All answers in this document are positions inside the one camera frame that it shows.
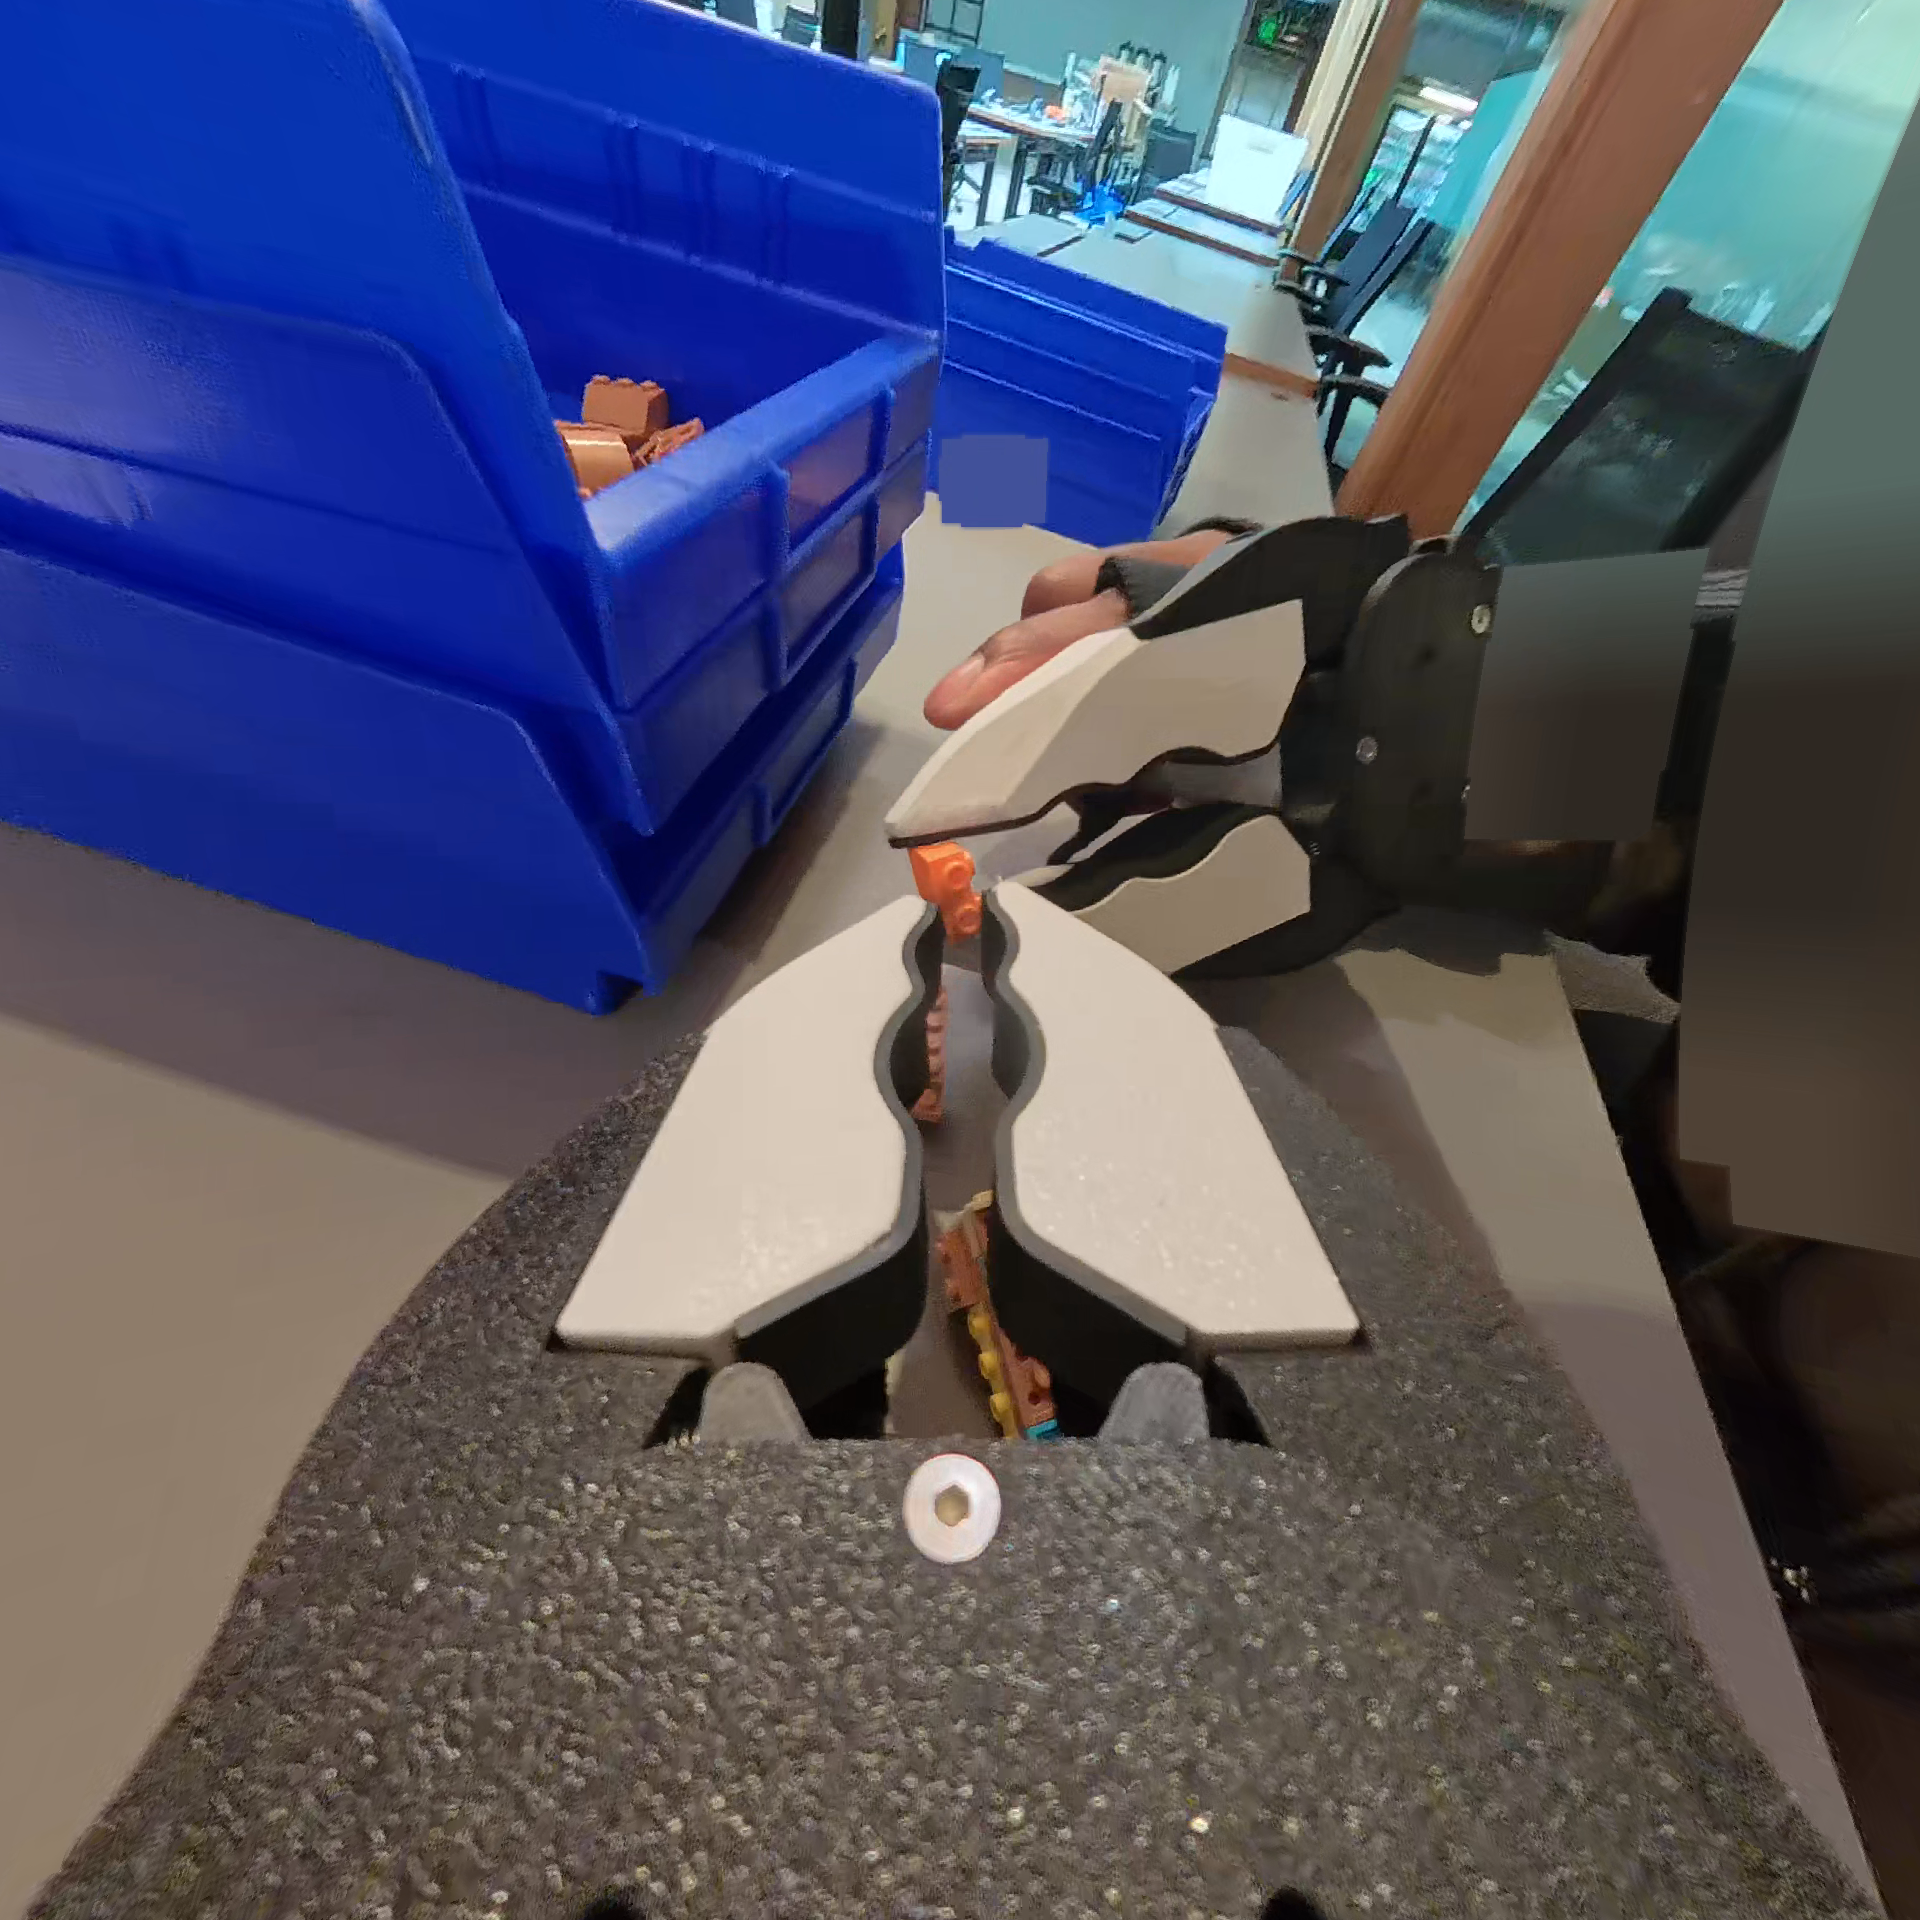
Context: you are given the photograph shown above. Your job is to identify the person's right hand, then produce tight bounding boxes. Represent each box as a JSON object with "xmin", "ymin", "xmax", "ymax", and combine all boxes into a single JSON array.
[{"xmin": 922, "ymin": 517, "xmax": 1261, "ymax": 734}]

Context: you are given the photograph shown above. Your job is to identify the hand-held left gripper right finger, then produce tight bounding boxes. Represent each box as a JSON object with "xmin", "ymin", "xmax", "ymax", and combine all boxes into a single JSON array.
[{"xmin": 983, "ymin": 881, "xmax": 1364, "ymax": 1360}]

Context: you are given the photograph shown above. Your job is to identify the black office chair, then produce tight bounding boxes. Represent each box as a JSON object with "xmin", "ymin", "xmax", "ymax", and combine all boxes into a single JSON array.
[{"xmin": 1276, "ymin": 200, "xmax": 1437, "ymax": 460}]

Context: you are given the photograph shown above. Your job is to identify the orange teal brick assembly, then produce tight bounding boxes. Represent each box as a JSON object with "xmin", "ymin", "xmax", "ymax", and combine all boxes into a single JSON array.
[{"xmin": 903, "ymin": 839, "xmax": 1069, "ymax": 1444}]

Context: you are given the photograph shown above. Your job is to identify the pile of loose toy bricks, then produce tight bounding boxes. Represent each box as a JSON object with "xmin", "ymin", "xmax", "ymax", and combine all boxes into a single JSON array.
[{"xmin": 551, "ymin": 375, "xmax": 706, "ymax": 500}]

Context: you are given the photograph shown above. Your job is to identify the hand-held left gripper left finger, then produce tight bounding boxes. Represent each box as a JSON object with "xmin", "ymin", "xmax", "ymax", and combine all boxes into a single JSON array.
[{"xmin": 551, "ymin": 895, "xmax": 929, "ymax": 1352}]

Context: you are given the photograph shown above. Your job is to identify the blue plastic bin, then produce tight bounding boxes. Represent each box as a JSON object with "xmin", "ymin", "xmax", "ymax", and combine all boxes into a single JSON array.
[
  {"xmin": 0, "ymin": 421, "xmax": 929, "ymax": 837},
  {"xmin": 942, "ymin": 239, "xmax": 1230, "ymax": 544},
  {"xmin": 0, "ymin": 0, "xmax": 946, "ymax": 706},
  {"xmin": 0, "ymin": 545, "xmax": 910, "ymax": 1020}
]

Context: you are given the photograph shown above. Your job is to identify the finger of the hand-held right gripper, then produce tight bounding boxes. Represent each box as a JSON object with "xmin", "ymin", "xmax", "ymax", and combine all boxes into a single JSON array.
[
  {"xmin": 1031, "ymin": 806, "xmax": 1391, "ymax": 988},
  {"xmin": 885, "ymin": 513, "xmax": 1413, "ymax": 840}
]

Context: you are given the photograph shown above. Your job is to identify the wooden pillar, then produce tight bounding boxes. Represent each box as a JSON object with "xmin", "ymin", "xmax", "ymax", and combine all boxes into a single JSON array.
[{"xmin": 1334, "ymin": 0, "xmax": 1787, "ymax": 535}]

